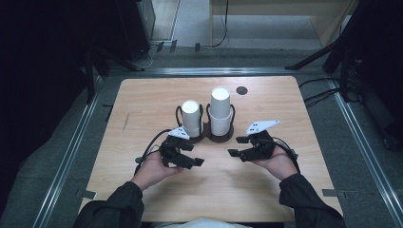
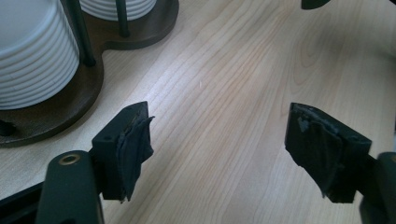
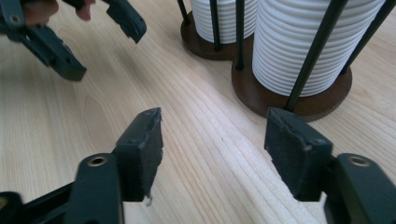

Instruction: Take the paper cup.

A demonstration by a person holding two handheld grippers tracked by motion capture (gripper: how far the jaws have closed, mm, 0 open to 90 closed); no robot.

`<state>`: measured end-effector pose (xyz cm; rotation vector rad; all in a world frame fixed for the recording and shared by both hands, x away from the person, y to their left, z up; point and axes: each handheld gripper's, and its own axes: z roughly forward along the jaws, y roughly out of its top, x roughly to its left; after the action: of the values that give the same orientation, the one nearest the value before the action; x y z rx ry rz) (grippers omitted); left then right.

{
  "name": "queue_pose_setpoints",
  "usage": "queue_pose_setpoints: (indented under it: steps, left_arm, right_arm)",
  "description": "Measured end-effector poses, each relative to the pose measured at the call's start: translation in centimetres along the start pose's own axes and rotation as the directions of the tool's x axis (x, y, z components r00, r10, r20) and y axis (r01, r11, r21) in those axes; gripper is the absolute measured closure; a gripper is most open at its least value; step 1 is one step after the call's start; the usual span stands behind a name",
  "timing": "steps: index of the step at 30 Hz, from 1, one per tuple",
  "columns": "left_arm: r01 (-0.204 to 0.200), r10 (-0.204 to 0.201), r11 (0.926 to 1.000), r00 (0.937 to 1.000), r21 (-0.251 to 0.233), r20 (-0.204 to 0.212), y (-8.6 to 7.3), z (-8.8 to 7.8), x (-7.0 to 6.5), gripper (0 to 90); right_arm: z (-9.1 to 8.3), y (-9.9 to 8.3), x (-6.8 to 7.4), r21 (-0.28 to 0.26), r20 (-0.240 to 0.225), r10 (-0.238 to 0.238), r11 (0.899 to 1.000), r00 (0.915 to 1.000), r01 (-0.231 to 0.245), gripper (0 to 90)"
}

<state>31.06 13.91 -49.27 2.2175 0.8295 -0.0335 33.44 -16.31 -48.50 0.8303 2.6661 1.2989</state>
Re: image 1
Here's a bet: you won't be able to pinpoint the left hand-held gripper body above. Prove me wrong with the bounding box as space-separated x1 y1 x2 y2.
160 126 191 168

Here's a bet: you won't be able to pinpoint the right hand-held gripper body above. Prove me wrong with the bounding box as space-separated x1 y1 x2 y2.
240 119 280 162

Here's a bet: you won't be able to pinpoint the dark double cup holder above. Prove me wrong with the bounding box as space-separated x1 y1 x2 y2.
175 103 236 143

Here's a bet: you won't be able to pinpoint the person's right hand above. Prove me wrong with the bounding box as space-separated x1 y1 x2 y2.
253 146 299 181

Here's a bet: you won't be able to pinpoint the person's left hand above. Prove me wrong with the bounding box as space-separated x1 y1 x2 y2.
131 151 184 192

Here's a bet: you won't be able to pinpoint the white paper cup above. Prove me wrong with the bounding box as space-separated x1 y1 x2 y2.
181 100 203 130
183 125 204 138
209 111 233 137
209 86 232 120

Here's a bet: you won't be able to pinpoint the person's light grey shirt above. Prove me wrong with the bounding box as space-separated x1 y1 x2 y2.
155 218 251 228

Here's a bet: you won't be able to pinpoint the black metal stand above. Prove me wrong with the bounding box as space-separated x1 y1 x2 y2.
83 47 145 105

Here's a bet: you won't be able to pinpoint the black tripod stand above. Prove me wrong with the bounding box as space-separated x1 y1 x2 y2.
284 0 362 103

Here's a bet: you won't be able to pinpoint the black cabinet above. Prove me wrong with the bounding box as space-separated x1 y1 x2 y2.
115 0 156 62

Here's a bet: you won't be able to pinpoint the light wooden furniture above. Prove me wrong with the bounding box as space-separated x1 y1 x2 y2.
208 0 359 48

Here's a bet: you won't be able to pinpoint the left hand-held gripper cable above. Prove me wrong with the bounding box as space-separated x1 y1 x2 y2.
134 128 172 175

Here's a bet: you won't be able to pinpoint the hand-held gripper cable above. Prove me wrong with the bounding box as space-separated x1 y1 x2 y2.
134 128 172 175
272 136 301 174

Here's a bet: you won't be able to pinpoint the right hand-held gripper cable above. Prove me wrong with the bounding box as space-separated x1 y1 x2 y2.
272 136 301 174

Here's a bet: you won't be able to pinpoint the black floor cables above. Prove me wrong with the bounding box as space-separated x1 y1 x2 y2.
297 77 342 108

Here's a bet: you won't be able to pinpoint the white floor cable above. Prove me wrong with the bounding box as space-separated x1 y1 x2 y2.
138 44 160 69

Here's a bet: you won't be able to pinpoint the metal floor rail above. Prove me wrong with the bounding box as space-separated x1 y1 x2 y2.
327 78 403 228
31 75 104 228

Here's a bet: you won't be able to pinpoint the black hanging cable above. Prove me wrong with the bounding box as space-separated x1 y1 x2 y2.
210 0 230 48

